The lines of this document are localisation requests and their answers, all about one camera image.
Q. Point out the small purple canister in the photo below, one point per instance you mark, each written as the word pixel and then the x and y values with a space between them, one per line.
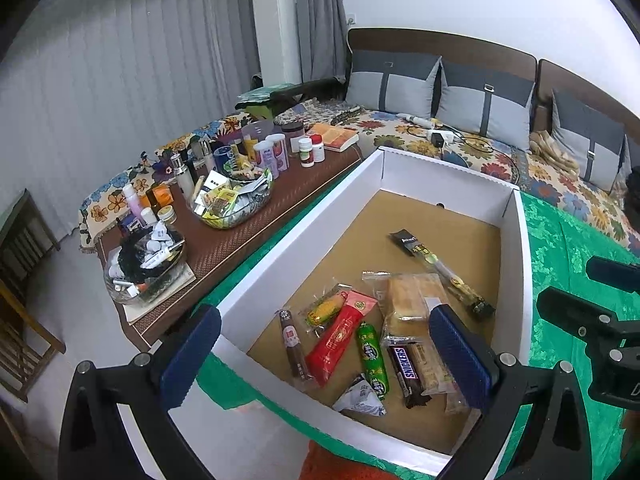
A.
pixel 262 156

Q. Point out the glass bowl of packets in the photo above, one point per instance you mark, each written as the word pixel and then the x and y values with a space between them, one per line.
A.
pixel 235 210

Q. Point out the clear packet of sandwich cakes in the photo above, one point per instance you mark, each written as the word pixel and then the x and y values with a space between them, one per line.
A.
pixel 410 295

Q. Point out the grey curtain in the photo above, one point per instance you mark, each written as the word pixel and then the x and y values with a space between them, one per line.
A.
pixel 320 20

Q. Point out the orange box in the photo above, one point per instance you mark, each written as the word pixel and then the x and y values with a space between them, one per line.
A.
pixel 160 196

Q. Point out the pink bottle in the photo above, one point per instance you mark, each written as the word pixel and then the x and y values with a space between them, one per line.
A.
pixel 134 204

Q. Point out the white pill bottle red cap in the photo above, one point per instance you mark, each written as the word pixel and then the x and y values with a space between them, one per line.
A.
pixel 316 147

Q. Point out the brown side table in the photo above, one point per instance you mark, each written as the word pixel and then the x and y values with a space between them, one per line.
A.
pixel 240 240

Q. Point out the orange book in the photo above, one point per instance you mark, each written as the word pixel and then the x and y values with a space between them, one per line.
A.
pixel 335 136

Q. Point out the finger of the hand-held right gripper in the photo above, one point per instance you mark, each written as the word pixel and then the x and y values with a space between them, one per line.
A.
pixel 580 317
pixel 615 271

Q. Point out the glass bowl of small tubes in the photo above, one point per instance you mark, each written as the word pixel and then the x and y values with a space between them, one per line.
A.
pixel 145 270

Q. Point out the white cardboard box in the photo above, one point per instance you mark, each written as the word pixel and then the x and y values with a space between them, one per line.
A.
pixel 310 250

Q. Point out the grey vertical blinds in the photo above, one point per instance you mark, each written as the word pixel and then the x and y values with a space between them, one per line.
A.
pixel 125 85

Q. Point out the brown sausage stick packet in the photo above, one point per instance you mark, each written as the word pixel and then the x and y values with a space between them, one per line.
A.
pixel 295 347

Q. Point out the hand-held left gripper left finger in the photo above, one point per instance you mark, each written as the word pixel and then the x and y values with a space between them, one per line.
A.
pixel 192 355

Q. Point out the clear plastic cup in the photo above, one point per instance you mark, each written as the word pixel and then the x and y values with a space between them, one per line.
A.
pixel 255 132

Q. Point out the silver capped spray bottle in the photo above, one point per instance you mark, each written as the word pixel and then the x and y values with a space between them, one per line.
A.
pixel 185 180

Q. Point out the clear cracker packet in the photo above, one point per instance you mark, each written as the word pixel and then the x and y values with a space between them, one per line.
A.
pixel 432 370

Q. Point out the green sausage packet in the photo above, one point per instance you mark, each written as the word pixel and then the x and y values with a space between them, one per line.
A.
pixel 372 360

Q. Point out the white cream jar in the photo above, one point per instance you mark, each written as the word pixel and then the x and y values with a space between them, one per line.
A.
pixel 166 215

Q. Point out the brown upholstered headboard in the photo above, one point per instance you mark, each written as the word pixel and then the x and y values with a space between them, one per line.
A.
pixel 450 45

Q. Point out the clear glass bottle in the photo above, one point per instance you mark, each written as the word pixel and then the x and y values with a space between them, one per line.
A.
pixel 207 157

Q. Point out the white handheld device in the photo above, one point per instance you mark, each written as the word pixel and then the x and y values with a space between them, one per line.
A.
pixel 417 120

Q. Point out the brown jar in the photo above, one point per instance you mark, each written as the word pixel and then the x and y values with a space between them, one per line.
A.
pixel 293 135

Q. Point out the brown chocolate bar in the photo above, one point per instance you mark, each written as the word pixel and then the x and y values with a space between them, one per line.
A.
pixel 405 370

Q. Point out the orange cloth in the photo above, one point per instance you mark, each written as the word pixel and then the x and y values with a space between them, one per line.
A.
pixel 325 465

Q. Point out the white notebook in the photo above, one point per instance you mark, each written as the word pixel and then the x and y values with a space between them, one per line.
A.
pixel 160 305

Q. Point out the dark wooden armchair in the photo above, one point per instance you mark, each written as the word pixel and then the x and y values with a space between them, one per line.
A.
pixel 300 95

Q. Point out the red snack packet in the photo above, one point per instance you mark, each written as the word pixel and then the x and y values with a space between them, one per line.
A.
pixel 340 340

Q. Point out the large purple canister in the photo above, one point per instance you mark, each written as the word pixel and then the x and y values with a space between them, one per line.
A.
pixel 279 152

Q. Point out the long black yellow snack packet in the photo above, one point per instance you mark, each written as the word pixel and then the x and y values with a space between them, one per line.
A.
pixel 407 241

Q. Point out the green patterned cloth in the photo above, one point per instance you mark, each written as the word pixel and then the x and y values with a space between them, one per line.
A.
pixel 560 240

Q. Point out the white triangular snack packet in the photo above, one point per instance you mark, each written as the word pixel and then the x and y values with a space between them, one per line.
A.
pixel 357 397

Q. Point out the beige folded blanket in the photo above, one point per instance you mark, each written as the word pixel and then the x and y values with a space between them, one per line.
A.
pixel 550 152

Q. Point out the yellow corn snack packet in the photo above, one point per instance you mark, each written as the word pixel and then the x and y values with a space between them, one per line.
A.
pixel 325 310

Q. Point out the green folded cloth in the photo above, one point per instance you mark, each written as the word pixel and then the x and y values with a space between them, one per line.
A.
pixel 260 94

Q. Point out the grey two-tone pillow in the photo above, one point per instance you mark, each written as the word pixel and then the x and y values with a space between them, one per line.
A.
pixel 585 145
pixel 390 80
pixel 485 105
pixel 632 157

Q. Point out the blue can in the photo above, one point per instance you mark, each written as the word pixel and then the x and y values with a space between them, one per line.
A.
pixel 225 162

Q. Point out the wooden chair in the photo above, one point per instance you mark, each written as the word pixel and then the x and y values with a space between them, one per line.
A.
pixel 30 312

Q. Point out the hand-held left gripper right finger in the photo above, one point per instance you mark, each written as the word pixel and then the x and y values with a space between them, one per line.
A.
pixel 460 355

